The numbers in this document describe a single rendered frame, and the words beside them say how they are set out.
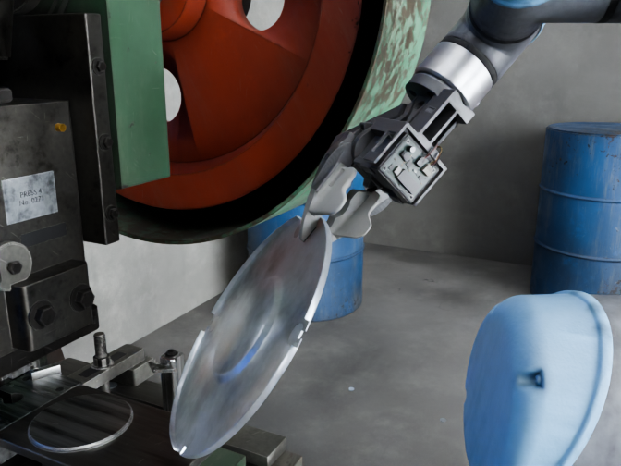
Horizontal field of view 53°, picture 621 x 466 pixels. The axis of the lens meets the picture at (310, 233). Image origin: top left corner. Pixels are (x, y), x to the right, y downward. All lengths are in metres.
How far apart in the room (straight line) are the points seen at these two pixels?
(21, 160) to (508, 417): 0.60
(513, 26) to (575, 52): 3.15
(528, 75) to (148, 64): 3.14
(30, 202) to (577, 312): 0.61
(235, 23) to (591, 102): 2.97
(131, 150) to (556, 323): 0.61
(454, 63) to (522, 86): 3.16
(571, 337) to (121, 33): 0.64
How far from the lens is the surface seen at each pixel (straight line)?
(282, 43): 0.98
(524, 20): 0.65
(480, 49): 0.69
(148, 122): 0.86
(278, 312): 0.64
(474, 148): 3.91
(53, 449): 0.83
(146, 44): 0.86
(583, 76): 3.80
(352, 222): 0.67
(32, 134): 0.79
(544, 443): 0.36
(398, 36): 0.89
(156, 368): 0.95
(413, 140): 0.64
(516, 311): 0.38
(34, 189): 0.80
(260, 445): 1.03
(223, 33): 1.03
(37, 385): 0.98
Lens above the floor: 1.22
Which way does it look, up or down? 16 degrees down
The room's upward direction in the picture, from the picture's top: straight up
